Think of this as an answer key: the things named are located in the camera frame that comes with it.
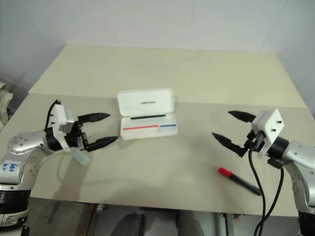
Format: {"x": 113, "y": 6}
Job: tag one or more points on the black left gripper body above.
{"x": 75, "y": 140}

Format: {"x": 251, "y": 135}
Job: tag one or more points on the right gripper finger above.
{"x": 227, "y": 142}
{"x": 242, "y": 115}

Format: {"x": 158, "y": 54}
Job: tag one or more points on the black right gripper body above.
{"x": 257, "y": 142}

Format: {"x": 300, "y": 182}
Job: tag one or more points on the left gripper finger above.
{"x": 94, "y": 117}
{"x": 102, "y": 143}

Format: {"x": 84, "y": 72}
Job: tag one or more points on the green highlighter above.
{"x": 80, "y": 157}

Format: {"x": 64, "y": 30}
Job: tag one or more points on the black marker with red cap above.
{"x": 236, "y": 179}

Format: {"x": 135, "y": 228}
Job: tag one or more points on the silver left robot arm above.
{"x": 24, "y": 143}

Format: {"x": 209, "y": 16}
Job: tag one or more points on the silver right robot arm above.
{"x": 299, "y": 152}

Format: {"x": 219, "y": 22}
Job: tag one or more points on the white plastic pencil case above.
{"x": 145, "y": 99}

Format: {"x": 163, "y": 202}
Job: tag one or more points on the beige crumpled cloth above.
{"x": 5, "y": 98}

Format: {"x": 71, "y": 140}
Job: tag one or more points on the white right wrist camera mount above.
{"x": 270, "y": 123}

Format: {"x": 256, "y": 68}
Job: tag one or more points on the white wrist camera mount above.
{"x": 58, "y": 118}
{"x": 270, "y": 123}

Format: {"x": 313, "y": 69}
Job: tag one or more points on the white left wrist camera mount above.
{"x": 58, "y": 118}

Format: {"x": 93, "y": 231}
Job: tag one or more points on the metal table frame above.
{"x": 99, "y": 208}

